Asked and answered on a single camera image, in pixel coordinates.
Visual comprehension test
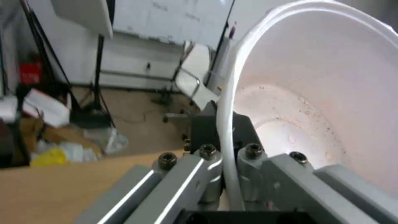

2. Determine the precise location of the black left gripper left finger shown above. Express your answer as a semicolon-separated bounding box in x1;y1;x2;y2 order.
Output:
74;100;224;224

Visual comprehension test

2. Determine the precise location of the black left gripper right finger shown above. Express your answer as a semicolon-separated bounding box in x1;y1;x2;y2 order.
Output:
231;111;398;224

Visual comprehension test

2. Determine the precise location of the white plastic takeout bowl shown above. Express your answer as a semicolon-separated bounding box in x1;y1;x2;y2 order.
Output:
217;0;398;210

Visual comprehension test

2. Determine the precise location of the clear plastic bag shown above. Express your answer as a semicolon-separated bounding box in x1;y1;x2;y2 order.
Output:
84;128;129;155

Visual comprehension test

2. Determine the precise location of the yellow plastic bag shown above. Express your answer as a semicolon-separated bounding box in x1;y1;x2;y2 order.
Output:
30;148;68;167

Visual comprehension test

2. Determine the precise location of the black tripod stand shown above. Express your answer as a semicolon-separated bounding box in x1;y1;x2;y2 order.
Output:
18;0;116;129

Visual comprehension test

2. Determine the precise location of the white box with red edge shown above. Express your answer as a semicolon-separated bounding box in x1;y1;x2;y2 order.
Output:
23;88;71;128

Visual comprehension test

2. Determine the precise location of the white flat board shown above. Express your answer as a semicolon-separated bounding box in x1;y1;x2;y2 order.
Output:
51;0;114;39

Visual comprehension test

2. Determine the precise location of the white chair with metal frame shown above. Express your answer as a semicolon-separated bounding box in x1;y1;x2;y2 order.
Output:
172;41;216;104

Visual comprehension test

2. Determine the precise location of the whiteboard with black frame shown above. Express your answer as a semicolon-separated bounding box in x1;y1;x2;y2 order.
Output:
111;0;236;46

